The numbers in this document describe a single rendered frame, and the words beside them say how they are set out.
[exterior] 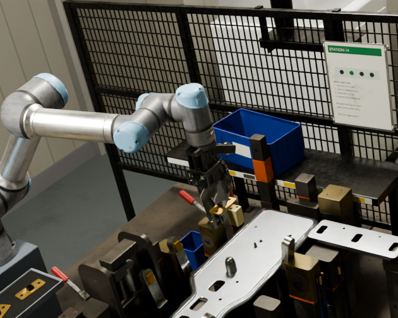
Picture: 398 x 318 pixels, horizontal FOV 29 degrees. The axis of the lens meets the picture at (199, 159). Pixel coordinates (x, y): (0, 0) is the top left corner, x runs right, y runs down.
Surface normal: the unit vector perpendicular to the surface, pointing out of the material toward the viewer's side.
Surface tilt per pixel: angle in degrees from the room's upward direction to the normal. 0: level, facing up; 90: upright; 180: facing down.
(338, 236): 0
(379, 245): 0
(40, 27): 90
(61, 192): 0
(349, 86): 90
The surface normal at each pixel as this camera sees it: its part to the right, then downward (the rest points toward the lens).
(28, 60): 0.76, 0.16
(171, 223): -0.20, -0.86
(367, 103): -0.60, 0.48
